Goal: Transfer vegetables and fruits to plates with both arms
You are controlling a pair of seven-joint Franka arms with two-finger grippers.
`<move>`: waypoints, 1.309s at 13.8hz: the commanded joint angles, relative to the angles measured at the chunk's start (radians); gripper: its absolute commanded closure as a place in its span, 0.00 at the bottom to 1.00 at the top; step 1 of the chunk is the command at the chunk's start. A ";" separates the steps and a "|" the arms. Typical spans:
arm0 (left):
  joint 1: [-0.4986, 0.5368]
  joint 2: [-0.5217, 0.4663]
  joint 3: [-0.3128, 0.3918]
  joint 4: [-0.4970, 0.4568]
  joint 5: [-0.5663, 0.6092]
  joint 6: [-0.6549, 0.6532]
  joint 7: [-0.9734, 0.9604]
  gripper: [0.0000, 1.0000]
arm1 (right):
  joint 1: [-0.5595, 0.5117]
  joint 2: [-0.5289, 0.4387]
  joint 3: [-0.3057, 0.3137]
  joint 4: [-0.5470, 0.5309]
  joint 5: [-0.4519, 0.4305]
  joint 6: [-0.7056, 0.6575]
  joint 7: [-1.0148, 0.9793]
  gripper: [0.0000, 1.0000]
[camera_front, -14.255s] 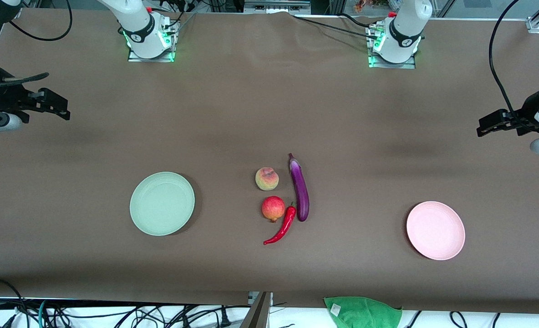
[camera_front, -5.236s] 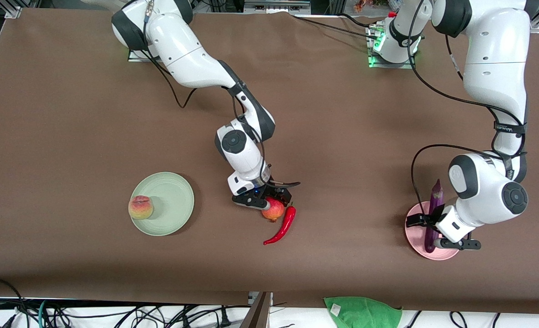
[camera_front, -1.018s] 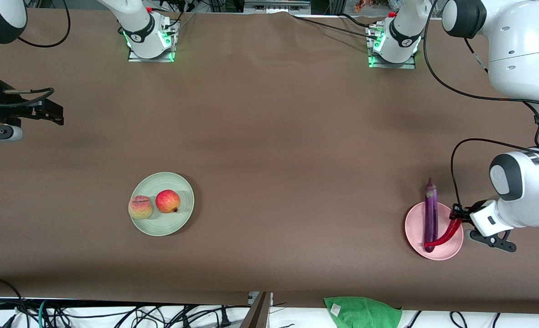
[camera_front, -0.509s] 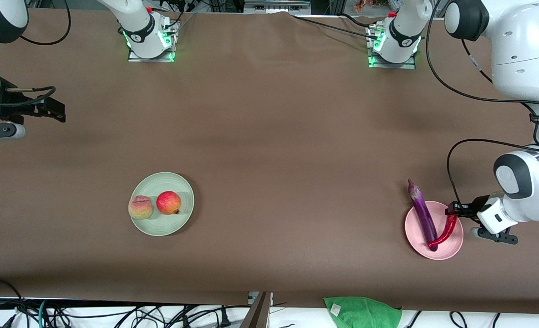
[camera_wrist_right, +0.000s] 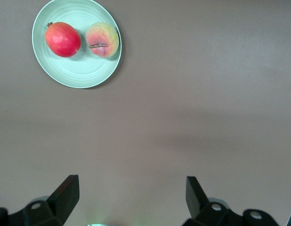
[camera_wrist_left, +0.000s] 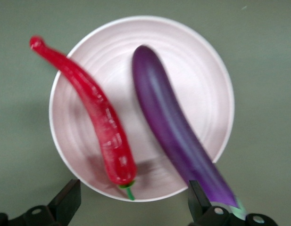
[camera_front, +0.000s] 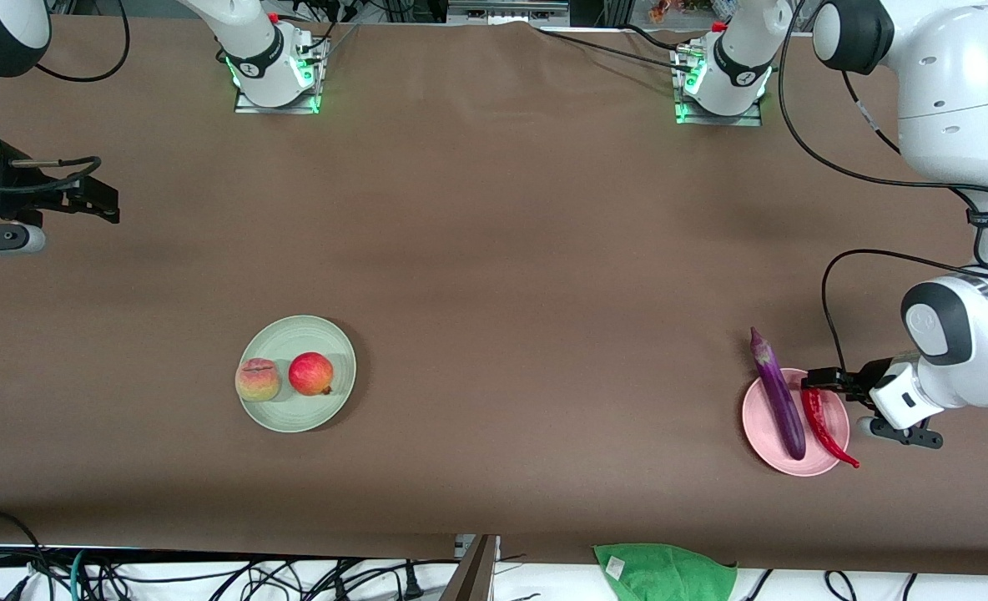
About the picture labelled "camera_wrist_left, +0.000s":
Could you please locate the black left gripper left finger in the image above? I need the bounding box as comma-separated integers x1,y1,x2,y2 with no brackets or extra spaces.
0,178,82,226

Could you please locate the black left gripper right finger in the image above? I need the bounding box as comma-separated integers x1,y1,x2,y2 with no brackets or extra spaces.
187,180,278,226

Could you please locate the red chili pepper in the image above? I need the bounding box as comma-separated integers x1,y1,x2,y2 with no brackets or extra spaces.
29,35,138,201

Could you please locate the purple eggplant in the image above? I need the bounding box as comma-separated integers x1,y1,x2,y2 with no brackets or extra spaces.
132,45,246,222

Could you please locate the pink round plate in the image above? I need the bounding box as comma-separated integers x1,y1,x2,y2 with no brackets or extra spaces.
48,15,235,202

